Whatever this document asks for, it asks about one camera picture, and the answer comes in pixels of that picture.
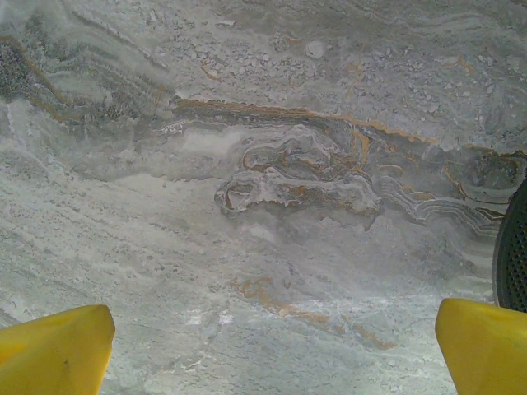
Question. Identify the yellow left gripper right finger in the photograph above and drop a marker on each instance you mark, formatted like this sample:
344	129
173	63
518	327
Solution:
490	354

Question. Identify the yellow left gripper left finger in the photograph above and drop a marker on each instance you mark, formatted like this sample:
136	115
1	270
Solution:
53	354

